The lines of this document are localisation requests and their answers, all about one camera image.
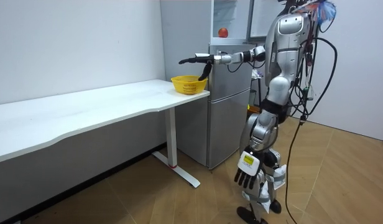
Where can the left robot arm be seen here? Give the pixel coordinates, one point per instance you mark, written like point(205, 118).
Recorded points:
point(278, 88)

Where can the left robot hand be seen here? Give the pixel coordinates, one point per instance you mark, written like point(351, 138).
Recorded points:
point(248, 165)

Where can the orange fruit soft toy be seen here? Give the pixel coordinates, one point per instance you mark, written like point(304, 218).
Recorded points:
point(223, 32)

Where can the tall grey fridge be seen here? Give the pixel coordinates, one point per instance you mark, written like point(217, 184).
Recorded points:
point(224, 124)

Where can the white standing desk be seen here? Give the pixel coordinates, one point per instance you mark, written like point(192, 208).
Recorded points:
point(85, 109)

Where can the yellow plastic basket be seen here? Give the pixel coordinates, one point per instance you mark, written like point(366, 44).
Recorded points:
point(188, 85)

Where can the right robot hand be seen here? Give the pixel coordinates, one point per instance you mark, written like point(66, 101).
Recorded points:
point(201, 59)

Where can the robot body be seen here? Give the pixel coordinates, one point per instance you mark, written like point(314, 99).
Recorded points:
point(270, 42)

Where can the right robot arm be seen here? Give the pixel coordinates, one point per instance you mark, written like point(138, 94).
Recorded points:
point(235, 58)

